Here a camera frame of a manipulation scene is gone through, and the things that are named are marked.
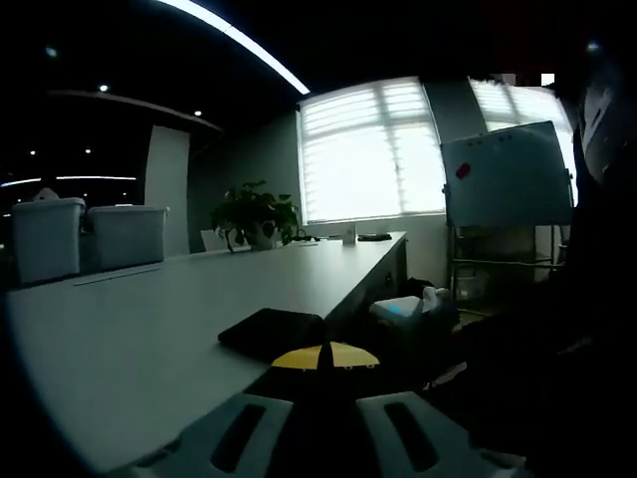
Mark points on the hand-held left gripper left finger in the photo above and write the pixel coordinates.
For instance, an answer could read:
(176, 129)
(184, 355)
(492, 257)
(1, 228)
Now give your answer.
(194, 443)

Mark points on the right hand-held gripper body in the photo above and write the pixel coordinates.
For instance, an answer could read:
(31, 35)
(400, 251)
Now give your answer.
(410, 313)

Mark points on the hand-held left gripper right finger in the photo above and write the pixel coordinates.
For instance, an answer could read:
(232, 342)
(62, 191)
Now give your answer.
(453, 448)

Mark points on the black pad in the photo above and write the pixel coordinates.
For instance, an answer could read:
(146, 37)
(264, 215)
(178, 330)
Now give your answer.
(269, 331)

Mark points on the white desk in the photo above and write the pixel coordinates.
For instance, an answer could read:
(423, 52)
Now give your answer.
(149, 323)

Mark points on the black backpack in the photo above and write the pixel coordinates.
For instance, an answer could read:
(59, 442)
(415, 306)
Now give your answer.
(415, 286)

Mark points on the clear storage box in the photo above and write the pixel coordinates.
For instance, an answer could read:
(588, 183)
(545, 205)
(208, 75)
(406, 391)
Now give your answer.
(470, 289)

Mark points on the dark flat device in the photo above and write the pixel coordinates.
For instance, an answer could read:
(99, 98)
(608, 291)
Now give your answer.
(373, 237)

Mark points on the paper cup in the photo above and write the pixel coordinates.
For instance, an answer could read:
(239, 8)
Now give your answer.
(350, 236)

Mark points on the person's black clothing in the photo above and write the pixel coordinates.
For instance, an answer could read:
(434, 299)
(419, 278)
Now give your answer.
(572, 348)

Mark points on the red whiteboard eraser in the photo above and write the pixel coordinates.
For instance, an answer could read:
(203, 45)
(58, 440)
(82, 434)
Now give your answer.
(463, 170)

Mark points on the wide window blind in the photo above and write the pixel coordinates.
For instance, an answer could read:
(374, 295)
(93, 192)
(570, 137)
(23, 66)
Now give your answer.
(370, 164)

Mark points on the whiteboard on stand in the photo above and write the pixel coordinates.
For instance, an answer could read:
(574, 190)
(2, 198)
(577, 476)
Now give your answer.
(507, 174)

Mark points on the potted green plant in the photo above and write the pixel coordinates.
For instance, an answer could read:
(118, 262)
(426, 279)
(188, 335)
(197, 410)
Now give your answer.
(254, 204)

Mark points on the white chair back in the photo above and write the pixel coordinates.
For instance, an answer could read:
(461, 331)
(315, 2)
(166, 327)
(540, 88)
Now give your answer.
(209, 241)

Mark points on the white storage bin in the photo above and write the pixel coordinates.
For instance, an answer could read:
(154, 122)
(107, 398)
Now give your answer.
(127, 239)
(47, 241)

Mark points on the narrow window blind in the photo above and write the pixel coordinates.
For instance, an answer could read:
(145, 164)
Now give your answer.
(517, 107)

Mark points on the white square pillar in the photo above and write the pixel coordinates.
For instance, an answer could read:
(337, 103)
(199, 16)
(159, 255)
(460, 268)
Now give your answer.
(166, 184)

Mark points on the grey chest-worn device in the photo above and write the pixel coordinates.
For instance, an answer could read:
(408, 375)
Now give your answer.
(599, 134)

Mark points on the curved ceiling light strip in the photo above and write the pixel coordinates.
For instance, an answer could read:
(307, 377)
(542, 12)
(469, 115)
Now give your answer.
(257, 57)

